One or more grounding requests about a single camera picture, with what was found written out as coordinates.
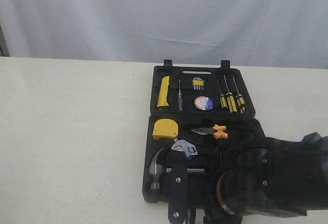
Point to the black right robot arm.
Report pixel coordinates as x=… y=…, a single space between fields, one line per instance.
x=269 y=177

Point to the silver adjustable wrench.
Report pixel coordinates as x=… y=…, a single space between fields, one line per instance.
x=191 y=150

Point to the yellow tape measure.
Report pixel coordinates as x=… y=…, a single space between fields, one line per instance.
x=165 y=128

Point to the yellow hex key set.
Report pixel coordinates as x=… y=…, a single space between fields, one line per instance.
x=198 y=83

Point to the left yellow black screwdriver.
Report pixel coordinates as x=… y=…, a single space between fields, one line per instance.
x=222 y=98

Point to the yellow black screwdriver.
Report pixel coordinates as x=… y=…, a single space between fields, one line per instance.
x=240 y=99
x=222 y=98
x=230 y=97

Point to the black electrical tape roll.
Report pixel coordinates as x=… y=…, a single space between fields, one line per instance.
x=203 y=103

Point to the orange black handled pliers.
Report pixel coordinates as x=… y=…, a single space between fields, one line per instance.
x=228 y=132

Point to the middle yellow black screwdriver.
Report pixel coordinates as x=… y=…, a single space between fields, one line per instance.
x=230 y=97

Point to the clear test pen screwdriver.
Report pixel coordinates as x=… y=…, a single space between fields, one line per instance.
x=180 y=99

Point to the black plastic tool case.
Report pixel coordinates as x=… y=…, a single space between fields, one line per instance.
x=199 y=169

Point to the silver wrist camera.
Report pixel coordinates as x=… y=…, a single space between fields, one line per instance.
x=178 y=188

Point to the right yellow black screwdriver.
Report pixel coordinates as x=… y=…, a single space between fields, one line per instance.
x=240 y=99

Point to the steel claw hammer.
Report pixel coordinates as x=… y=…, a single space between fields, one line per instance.
x=156 y=168

